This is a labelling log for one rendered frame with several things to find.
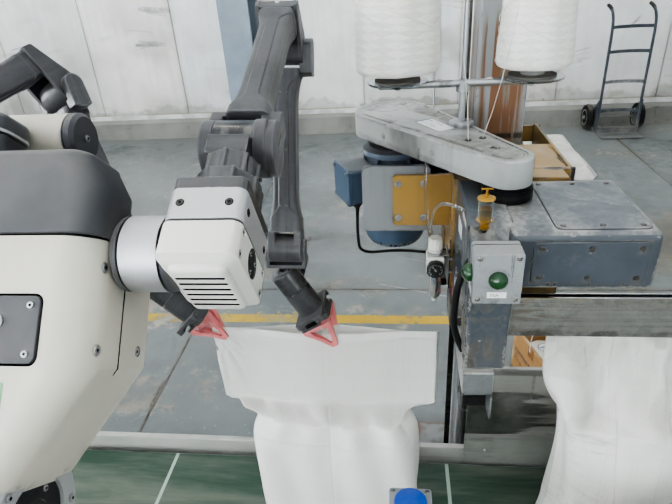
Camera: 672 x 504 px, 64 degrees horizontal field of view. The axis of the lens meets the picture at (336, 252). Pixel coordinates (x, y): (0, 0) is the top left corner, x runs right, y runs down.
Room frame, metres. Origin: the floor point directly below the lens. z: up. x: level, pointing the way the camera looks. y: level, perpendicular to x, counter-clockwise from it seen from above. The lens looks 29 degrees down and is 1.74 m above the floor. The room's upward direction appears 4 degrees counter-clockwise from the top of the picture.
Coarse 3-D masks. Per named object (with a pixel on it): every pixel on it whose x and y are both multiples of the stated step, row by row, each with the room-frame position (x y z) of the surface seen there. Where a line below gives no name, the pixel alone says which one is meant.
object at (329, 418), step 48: (240, 336) 0.98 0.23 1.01; (288, 336) 0.95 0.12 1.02; (336, 336) 0.93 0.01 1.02; (384, 336) 0.92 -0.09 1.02; (432, 336) 0.92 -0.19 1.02; (240, 384) 0.98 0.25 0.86; (288, 384) 0.95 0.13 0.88; (336, 384) 0.93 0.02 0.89; (384, 384) 0.92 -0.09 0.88; (432, 384) 0.91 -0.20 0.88; (288, 432) 0.89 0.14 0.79; (336, 432) 0.87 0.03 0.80; (384, 432) 0.86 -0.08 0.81; (288, 480) 0.88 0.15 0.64; (336, 480) 0.86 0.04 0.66; (384, 480) 0.85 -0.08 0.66
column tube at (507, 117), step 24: (480, 0) 1.25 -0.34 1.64; (480, 24) 1.24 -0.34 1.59; (480, 48) 1.24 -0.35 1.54; (480, 72) 1.24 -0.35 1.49; (504, 72) 1.23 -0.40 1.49; (480, 96) 1.24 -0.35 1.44; (504, 96) 1.23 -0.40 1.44; (480, 120) 1.24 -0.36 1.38; (504, 120) 1.23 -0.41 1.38; (456, 360) 1.28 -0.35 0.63; (456, 384) 1.25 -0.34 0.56; (456, 408) 1.24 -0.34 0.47; (456, 432) 1.24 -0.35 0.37
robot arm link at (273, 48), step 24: (264, 24) 0.98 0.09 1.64; (288, 24) 1.00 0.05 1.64; (264, 48) 0.91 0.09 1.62; (288, 48) 0.99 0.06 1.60; (264, 72) 0.84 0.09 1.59; (240, 96) 0.79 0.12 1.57; (264, 96) 0.79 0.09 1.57; (216, 120) 0.73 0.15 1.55; (264, 120) 0.71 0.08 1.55; (264, 144) 0.68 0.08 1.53; (264, 168) 0.68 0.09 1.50
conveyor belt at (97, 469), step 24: (96, 456) 1.23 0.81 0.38; (120, 456) 1.22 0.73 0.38; (144, 456) 1.22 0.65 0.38; (168, 456) 1.21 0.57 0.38; (192, 456) 1.20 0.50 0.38; (216, 456) 1.20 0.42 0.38; (240, 456) 1.19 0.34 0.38; (96, 480) 1.14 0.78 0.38; (120, 480) 1.13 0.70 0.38; (144, 480) 1.13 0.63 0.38; (168, 480) 1.12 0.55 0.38; (192, 480) 1.11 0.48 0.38; (216, 480) 1.11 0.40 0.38; (240, 480) 1.10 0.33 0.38; (432, 480) 1.06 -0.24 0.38; (456, 480) 1.05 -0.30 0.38; (480, 480) 1.05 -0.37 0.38; (504, 480) 1.04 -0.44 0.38; (528, 480) 1.03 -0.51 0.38
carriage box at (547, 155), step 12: (528, 132) 1.33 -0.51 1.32; (540, 132) 1.26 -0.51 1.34; (516, 144) 1.21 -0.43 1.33; (528, 144) 1.19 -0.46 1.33; (540, 144) 1.18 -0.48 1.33; (552, 144) 1.16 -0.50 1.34; (540, 156) 1.10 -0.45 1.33; (552, 156) 1.10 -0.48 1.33; (564, 168) 1.02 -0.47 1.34; (444, 228) 1.26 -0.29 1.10; (444, 240) 1.25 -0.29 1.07; (528, 288) 1.02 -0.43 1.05; (540, 288) 1.02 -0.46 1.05; (552, 288) 1.02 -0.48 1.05
